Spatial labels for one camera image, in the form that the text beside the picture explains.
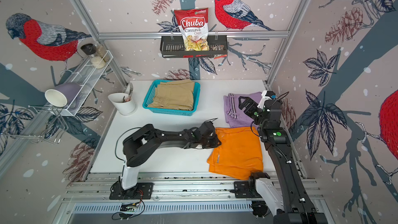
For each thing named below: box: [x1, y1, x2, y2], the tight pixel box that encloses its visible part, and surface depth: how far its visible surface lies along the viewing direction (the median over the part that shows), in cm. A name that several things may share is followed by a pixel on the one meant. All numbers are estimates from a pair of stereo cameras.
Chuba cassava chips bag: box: [174, 7, 210, 52], surface depth 83 cm
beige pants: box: [147, 79, 195, 111], surface depth 106 cm
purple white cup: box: [44, 82, 82, 108], surface depth 64 cm
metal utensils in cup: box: [122, 82, 134, 103], surface depth 103 cm
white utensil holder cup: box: [107, 92, 138, 116], surface depth 102 cm
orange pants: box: [206, 126, 264, 180], surface depth 84 cm
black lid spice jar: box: [80, 43, 97, 55], surface depth 80 cm
